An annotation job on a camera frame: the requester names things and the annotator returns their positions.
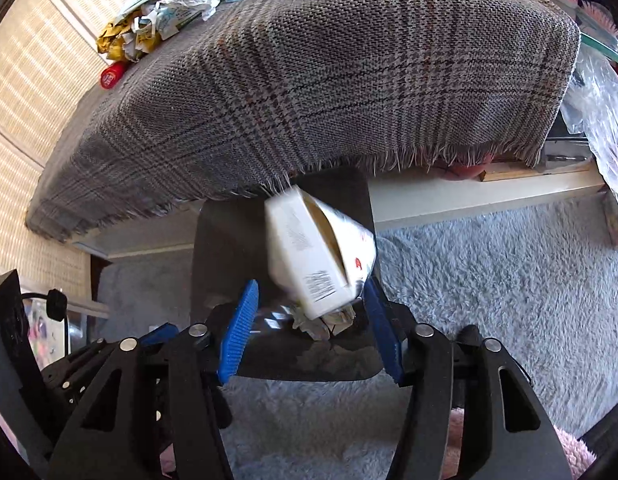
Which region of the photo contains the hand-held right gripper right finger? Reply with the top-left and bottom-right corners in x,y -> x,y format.
363,277 -> 574,480

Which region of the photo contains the pink brush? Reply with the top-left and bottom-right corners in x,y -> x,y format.
579,2 -> 618,36

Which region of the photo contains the crumpled paper scrap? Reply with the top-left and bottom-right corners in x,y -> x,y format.
291,305 -> 357,341

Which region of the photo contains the grey plaid tablecloth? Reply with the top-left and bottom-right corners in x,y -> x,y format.
25,0 -> 582,243

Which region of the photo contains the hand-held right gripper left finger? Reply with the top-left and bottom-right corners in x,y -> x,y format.
46,279 -> 261,480

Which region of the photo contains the yellow wrapper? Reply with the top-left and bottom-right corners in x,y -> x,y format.
96,15 -> 162,63

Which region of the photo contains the woven bamboo mat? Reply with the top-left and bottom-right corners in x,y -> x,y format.
0,0 -> 150,306

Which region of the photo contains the white low table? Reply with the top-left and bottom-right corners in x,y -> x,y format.
74,160 -> 610,261

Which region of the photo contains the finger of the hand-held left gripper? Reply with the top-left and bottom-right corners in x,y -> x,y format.
139,324 -> 181,353

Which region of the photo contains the grey shaggy rug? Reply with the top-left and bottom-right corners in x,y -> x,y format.
96,195 -> 618,480

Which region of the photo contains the white carton box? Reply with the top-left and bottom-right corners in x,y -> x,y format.
264,186 -> 377,321

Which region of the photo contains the black trash bin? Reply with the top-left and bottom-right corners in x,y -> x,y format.
189,167 -> 382,383

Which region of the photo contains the clear plastic bag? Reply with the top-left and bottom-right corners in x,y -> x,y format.
559,50 -> 618,196

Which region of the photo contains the pink round object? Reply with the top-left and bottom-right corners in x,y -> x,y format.
441,145 -> 494,181

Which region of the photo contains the pink fluffy slipper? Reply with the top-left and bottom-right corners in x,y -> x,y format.
446,407 -> 597,480

